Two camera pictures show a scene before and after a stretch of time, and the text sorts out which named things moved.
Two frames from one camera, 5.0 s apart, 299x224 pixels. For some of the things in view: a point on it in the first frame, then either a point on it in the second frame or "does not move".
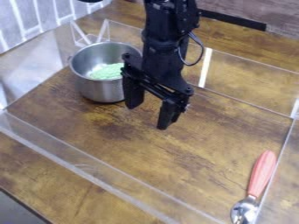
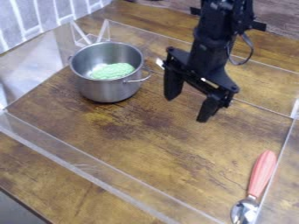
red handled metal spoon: [244, 210] does not move
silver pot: [96, 63] does not move
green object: [106, 71] does not move
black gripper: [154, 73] -> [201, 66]
